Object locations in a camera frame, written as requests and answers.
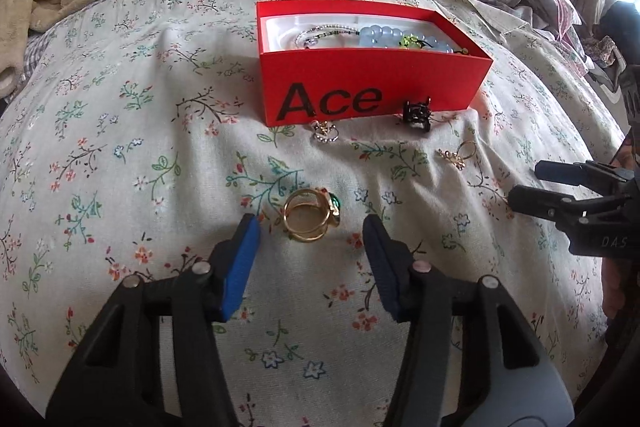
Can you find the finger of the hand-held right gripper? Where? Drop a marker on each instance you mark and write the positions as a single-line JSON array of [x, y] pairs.
[[532, 203], [555, 171]]

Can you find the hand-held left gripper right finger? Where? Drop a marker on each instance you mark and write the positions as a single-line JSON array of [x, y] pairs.
[[382, 267]]

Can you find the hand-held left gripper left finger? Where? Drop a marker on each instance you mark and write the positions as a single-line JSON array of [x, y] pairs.
[[242, 267]]

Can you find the black hair claw clip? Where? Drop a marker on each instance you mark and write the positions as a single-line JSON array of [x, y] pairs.
[[416, 113]]

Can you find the red cardboard box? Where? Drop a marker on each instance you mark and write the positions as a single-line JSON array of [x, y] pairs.
[[370, 82]]

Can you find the person's right hand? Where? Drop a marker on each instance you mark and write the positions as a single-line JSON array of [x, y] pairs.
[[612, 287]]

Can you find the floral bedspread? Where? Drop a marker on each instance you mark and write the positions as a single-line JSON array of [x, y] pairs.
[[150, 132]]

